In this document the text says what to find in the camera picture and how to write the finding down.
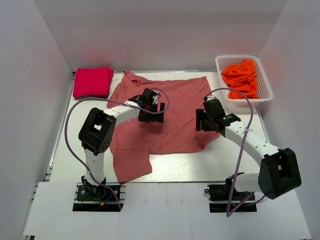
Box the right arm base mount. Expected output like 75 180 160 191
203 182 258 214

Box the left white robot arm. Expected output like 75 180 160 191
78 88 168 200

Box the folded magenta t-shirt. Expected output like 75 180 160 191
72 67 114 98

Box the orange crumpled t-shirt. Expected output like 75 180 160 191
221 59 260 99

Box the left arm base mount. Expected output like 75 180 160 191
72 183 121 213

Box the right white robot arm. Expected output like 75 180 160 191
195 97 302 201

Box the salmon pink t-shirt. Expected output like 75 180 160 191
107 70 220 183

